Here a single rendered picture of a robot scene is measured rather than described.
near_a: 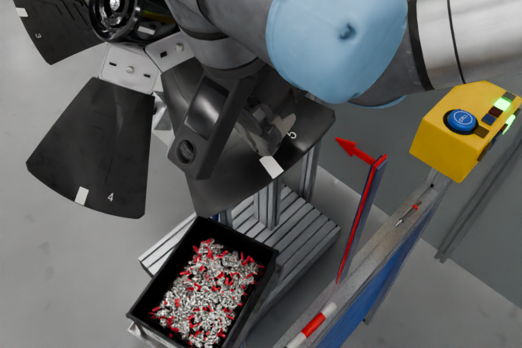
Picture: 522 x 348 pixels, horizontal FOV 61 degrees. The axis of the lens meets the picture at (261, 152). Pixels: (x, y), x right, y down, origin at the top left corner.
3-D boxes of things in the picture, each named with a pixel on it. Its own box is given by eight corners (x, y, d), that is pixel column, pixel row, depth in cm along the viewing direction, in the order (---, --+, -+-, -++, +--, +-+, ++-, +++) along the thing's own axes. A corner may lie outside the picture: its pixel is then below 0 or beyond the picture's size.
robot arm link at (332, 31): (438, 29, 30) (317, -34, 35) (398, -43, 20) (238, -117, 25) (370, 127, 32) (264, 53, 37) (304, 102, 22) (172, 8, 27)
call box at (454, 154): (450, 112, 87) (469, 70, 79) (499, 138, 82) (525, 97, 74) (405, 158, 80) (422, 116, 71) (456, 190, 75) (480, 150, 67)
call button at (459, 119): (454, 111, 73) (457, 104, 72) (477, 123, 71) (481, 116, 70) (442, 124, 71) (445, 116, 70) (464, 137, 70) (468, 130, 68)
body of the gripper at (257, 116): (313, 94, 50) (300, 19, 39) (262, 149, 48) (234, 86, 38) (264, 63, 53) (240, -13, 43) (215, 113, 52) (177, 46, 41)
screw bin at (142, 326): (203, 230, 88) (199, 211, 83) (279, 267, 83) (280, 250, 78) (133, 329, 76) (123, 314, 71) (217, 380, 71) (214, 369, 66)
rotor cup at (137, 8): (130, 30, 81) (66, 13, 70) (170, -39, 76) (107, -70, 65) (172, 81, 76) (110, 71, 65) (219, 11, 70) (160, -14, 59)
